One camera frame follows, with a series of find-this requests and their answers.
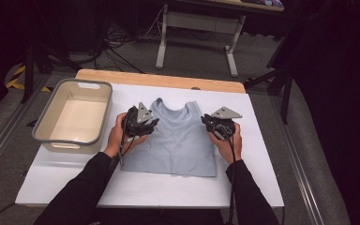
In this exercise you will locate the grey metal-legged desk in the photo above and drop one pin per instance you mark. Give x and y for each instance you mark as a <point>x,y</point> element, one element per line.
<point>200,22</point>

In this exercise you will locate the grey ribbed sock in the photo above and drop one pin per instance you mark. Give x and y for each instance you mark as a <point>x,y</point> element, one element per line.
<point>256,162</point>

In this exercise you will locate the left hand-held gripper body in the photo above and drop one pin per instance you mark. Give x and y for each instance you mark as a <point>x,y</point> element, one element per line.
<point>137,122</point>

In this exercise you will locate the person's right hand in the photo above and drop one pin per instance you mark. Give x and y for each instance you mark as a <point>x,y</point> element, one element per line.
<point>234,150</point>

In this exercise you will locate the person's dark clothed torso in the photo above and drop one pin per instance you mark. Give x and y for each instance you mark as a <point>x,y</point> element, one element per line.
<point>156,218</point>

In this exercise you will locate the light blue tank top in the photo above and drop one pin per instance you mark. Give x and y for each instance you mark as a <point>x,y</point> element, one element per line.
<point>178,143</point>

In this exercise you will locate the person's left hand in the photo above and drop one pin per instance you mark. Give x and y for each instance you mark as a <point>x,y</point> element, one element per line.
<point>115,140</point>

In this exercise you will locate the aluminium floor rail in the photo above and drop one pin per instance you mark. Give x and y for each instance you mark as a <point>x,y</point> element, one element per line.
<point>293,162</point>
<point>0,137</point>

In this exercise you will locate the beige plastic basket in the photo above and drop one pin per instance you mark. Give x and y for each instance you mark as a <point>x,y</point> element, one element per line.
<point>75,118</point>

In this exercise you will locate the colourful cloth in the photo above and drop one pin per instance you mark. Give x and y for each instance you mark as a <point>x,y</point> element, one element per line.
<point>270,3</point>

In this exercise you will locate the yellow black hazard tape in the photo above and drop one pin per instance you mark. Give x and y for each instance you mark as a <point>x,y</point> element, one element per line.
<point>18,71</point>

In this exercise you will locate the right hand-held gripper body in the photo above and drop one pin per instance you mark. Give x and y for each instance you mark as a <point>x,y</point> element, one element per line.
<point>223,125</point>

